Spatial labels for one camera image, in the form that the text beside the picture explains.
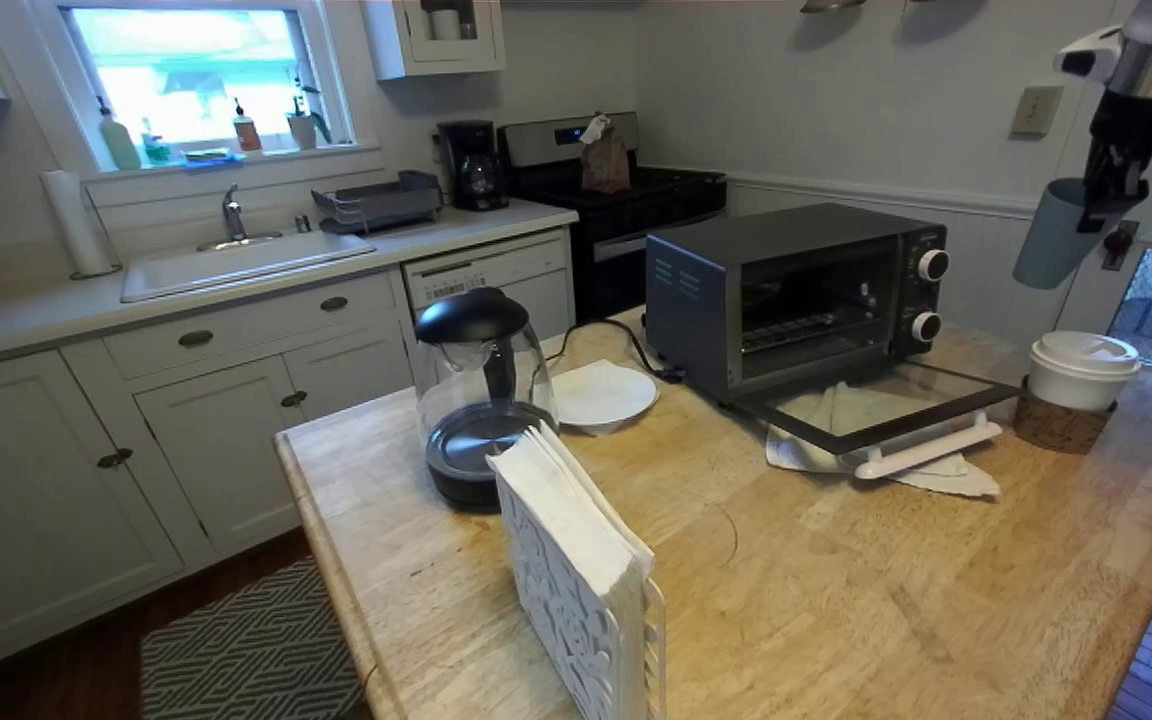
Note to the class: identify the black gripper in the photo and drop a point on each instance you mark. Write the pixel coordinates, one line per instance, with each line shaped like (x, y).
(1138, 133)

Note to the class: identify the blue cup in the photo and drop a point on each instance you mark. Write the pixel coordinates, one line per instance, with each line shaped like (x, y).
(1050, 235)

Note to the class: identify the paper cup with white lid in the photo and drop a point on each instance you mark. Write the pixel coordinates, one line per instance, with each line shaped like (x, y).
(1082, 372)

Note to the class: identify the white-rimmed black oven knob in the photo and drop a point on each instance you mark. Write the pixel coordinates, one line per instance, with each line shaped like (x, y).
(925, 327)
(935, 262)

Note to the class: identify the black toaster oven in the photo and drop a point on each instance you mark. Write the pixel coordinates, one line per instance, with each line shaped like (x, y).
(739, 307)

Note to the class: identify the black kitchen stove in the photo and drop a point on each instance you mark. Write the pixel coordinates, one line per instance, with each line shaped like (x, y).
(658, 215)

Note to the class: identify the brown paper bag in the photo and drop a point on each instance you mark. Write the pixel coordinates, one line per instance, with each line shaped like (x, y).
(605, 156)

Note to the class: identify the white plate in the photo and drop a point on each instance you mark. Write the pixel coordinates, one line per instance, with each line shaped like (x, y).
(599, 395)

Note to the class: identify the stack of white napkins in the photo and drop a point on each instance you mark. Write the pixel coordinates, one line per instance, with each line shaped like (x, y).
(576, 514)

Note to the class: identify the black coffee maker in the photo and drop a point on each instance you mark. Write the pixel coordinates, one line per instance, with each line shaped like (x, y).
(474, 167)

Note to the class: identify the glass electric kettle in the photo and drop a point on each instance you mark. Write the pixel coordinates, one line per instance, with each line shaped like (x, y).
(483, 403)

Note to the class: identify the patterned white napkin holder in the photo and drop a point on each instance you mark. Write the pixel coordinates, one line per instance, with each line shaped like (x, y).
(576, 641)

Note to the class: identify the grey dish rack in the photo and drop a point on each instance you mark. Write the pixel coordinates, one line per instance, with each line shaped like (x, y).
(377, 201)

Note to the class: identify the clear spray bottle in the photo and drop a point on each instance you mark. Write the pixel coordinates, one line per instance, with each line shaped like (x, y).
(303, 124)

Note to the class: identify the orange soap bottle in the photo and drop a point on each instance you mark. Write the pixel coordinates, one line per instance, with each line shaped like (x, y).
(246, 131)

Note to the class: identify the white kitchen sink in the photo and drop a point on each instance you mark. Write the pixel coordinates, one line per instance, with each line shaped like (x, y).
(239, 262)

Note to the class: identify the metal faucet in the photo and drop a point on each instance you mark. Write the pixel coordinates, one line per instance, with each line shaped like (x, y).
(232, 215)

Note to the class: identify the blue sponge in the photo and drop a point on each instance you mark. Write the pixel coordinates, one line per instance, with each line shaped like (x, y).
(212, 156)

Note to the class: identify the white counter base cabinets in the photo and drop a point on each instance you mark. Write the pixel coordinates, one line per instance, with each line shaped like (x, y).
(203, 403)

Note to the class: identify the kitchen window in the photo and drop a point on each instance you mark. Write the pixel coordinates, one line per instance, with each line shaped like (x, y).
(190, 72)

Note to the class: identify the grey patterned floor rug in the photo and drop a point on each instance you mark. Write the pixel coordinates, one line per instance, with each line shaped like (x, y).
(257, 653)

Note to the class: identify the white soap bottle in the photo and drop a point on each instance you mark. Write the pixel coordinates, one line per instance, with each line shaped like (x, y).
(119, 143)

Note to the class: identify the paper towel roll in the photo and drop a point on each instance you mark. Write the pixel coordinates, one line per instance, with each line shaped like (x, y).
(78, 220)

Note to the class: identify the wall light switch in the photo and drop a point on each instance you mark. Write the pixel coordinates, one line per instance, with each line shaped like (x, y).
(1038, 112)

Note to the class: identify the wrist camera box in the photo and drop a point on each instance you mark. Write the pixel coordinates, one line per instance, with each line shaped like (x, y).
(1091, 55)

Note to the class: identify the white wall cabinet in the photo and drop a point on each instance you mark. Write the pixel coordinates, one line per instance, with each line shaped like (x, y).
(436, 35)

